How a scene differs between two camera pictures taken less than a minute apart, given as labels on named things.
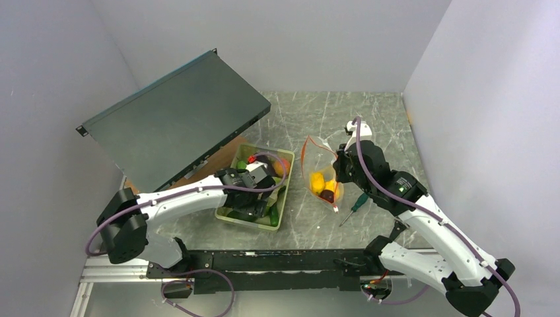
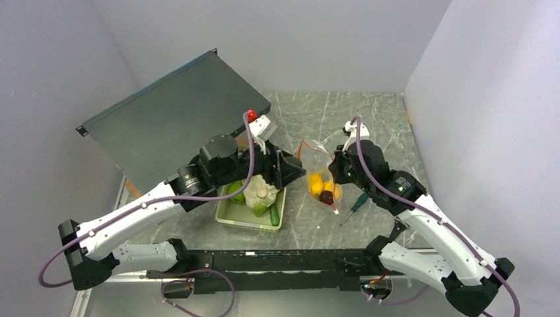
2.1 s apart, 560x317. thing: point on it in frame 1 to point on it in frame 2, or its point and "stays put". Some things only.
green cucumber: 274,215 stays put
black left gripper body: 253,207 to 263,166
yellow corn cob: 317,182 stays put
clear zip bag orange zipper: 317,160 stays put
